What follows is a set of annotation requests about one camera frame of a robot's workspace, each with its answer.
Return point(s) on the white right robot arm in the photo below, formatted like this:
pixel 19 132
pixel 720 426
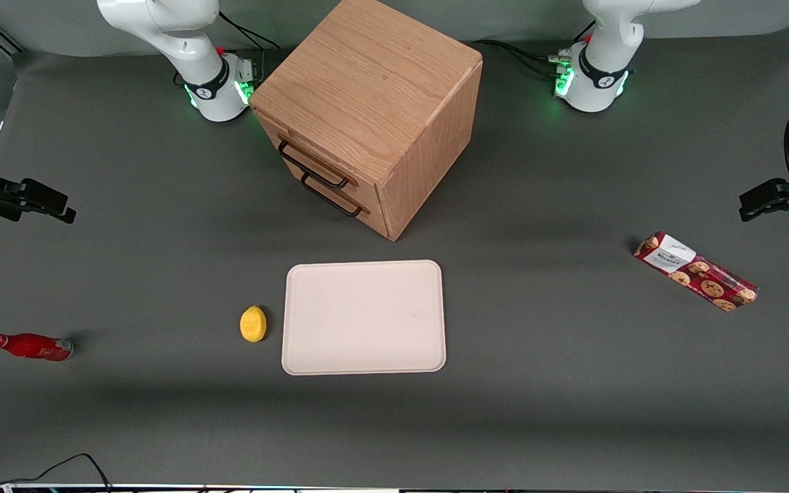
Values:
pixel 196 41

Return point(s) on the oak wooden drawer cabinet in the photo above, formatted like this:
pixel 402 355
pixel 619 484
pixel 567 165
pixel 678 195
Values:
pixel 381 82

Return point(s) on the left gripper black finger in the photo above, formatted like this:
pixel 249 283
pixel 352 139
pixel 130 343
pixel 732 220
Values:
pixel 768 194
pixel 768 209

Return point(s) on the beige plastic tray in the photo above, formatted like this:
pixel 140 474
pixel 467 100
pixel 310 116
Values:
pixel 367 322

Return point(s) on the red cookie box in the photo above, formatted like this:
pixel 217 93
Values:
pixel 696 270

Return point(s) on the red bottle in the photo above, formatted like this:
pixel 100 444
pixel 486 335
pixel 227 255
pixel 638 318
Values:
pixel 31 346

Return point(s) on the yellow lemon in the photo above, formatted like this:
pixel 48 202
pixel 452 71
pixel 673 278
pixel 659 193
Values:
pixel 253 324

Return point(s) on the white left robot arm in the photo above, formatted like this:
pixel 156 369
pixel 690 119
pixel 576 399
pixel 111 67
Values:
pixel 603 68

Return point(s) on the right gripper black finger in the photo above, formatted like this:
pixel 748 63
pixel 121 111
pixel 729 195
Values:
pixel 44 194
pixel 45 211

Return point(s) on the aluminium frame profile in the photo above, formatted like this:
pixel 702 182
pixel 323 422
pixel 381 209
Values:
pixel 4 38

